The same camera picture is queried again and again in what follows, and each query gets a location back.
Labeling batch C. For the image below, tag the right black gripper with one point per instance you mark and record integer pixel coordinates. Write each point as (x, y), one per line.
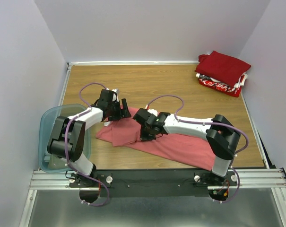
(144, 137)

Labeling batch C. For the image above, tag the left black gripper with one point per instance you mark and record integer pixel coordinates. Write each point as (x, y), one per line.
(123, 113)

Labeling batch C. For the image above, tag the pink t-shirt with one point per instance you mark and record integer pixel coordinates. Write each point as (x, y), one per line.
(167, 151)

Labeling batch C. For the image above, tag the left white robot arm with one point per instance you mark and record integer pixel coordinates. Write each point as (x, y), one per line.
(68, 133)

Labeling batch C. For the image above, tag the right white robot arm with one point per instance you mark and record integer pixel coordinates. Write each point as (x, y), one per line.
(221, 135)

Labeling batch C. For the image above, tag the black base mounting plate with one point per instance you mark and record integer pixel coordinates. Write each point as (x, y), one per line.
(154, 183)

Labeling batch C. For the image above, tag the folded red white printed t-shirt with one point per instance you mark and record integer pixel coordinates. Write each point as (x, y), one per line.
(222, 87)

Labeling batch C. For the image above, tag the blue plastic bin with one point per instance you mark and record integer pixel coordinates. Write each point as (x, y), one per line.
(48, 162)

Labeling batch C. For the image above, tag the folded dark red t-shirt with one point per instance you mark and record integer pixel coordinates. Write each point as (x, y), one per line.
(224, 68)

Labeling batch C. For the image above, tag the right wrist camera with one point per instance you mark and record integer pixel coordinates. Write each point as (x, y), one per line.
(152, 111)

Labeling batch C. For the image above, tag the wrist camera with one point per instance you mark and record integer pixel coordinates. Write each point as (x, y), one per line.
(116, 92)
(152, 111)

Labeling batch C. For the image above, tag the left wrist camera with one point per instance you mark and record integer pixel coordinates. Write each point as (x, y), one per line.
(116, 92)

